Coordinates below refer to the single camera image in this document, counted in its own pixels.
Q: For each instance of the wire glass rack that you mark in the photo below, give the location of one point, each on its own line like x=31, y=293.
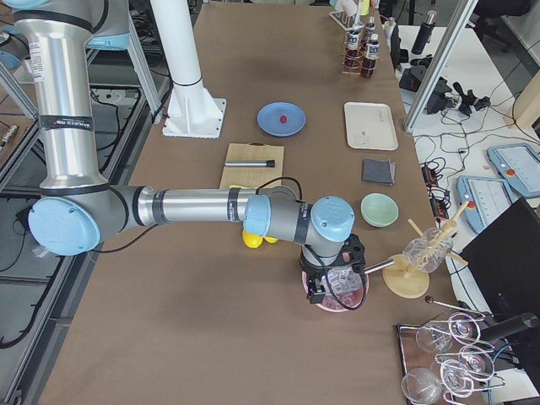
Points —
x=446, y=361

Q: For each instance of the wooden cup stand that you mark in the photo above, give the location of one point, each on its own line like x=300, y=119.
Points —
x=405, y=280

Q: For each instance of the copper wire bottle rack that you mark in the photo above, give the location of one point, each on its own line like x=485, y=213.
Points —
x=360, y=58

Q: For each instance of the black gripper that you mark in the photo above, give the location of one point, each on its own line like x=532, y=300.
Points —
x=311, y=270

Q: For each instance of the blue round plate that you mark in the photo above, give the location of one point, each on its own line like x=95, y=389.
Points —
x=268, y=119

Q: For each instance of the yellow lemon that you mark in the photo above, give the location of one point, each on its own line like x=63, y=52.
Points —
x=250, y=240
x=270, y=240

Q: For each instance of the black thermos bottle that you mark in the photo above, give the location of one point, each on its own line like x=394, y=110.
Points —
x=424, y=32

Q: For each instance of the tea bottle back left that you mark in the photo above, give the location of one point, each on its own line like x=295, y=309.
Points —
x=370, y=57

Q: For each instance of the steel ice scoop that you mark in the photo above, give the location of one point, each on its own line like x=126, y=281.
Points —
x=379, y=266

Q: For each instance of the yellow lemon upper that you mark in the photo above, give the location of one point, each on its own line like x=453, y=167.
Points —
x=250, y=240

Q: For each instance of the blue teach pendant near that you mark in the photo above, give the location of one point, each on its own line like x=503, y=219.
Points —
x=490, y=197

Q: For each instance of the light green bowl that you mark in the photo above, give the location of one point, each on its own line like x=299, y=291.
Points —
x=379, y=210

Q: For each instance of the blue teach pendant far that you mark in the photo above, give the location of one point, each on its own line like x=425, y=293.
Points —
x=518, y=164

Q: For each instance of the yellow lemon lower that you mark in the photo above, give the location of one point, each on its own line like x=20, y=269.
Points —
x=270, y=240

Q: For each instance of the glass mug on stand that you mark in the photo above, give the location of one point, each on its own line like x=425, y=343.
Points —
x=427, y=252

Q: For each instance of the cream rabbit tray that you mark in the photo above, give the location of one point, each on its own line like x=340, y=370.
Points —
x=370, y=126

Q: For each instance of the tea bottle back right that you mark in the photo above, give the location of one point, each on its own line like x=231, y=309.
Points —
x=369, y=28

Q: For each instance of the blue teach pendant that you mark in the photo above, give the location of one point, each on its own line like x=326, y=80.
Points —
x=518, y=164
x=490, y=197

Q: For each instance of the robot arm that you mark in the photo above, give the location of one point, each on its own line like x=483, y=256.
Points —
x=79, y=208

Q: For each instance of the steel muddler black tip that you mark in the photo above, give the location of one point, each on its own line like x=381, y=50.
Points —
x=267, y=163

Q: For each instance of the wooden cutting board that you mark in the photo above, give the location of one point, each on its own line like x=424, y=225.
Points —
x=251, y=176

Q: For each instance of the tea bottle front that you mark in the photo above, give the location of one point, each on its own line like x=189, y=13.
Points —
x=351, y=61

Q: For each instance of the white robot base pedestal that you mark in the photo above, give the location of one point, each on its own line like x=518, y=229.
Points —
x=192, y=111

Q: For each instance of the pink ice bucket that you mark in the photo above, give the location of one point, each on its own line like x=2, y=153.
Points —
x=344, y=302

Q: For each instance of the grey folded cloth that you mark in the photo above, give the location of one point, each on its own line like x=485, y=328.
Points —
x=379, y=171

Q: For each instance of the tea bottle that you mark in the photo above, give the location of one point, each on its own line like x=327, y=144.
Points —
x=351, y=61
x=370, y=57
x=369, y=28

